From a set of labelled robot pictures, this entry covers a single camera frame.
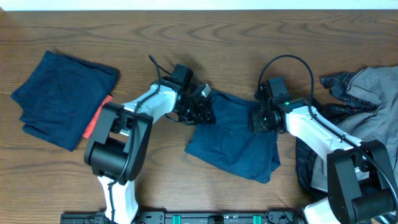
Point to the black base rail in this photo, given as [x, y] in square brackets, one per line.
[272, 216]

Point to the folded red garment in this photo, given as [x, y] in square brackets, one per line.
[90, 127]

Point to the grey shirt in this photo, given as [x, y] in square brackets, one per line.
[368, 108]

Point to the teal blue shorts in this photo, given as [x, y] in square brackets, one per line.
[230, 145]

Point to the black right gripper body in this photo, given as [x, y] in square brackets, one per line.
[261, 121]

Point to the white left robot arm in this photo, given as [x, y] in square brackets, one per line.
[117, 147]

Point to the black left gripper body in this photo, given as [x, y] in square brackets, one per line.
[193, 114]

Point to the folded navy blue garment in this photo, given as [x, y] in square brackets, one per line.
[61, 97]

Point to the dark patterned garment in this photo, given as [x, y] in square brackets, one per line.
[320, 118]

